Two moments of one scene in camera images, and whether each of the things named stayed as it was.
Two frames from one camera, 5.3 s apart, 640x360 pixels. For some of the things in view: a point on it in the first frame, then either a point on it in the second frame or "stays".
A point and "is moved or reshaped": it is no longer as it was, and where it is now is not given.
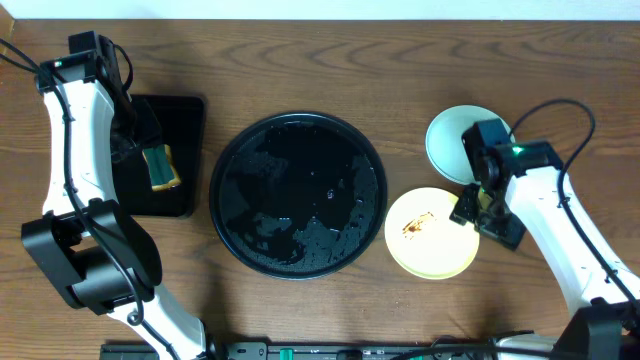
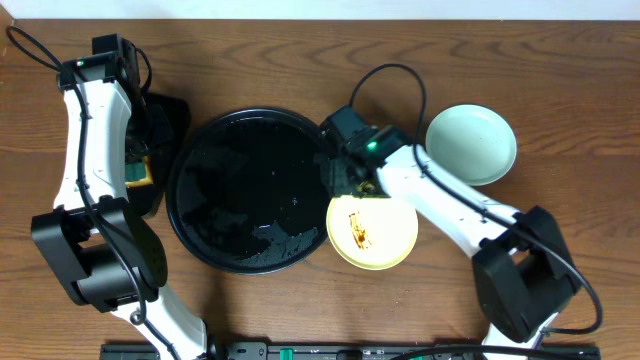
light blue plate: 445,146 stays
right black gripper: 508,235 → 340,181
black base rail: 317,350 stays
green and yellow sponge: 162,172 is moved or reshaped
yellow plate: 422,237 → 371,233
